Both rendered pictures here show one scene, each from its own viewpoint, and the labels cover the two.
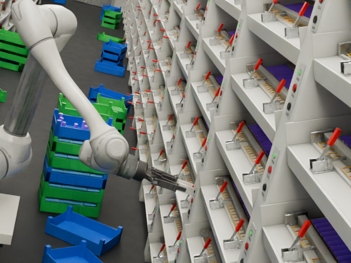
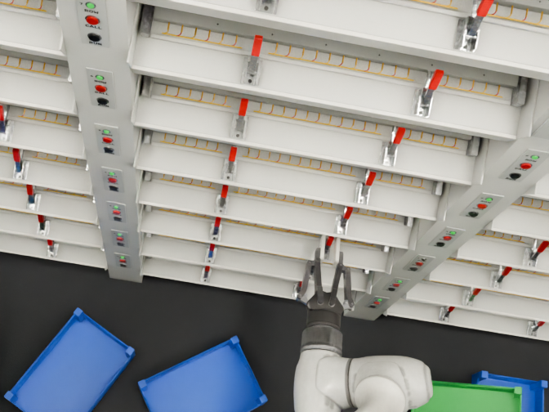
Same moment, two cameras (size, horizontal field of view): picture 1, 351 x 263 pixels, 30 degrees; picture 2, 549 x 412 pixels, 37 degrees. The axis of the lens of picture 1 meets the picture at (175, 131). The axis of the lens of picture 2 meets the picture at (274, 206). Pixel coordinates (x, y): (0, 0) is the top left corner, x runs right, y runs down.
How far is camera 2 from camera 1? 2.72 m
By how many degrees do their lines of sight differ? 77
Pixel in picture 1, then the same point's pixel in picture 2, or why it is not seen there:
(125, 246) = (95, 306)
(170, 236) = (261, 265)
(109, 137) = (423, 393)
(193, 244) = (446, 275)
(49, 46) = not seen: outside the picture
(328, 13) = not seen: outside the picture
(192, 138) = (231, 203)
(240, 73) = not seen: hidden behind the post
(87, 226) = (38, 364)
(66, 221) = (19, 401)
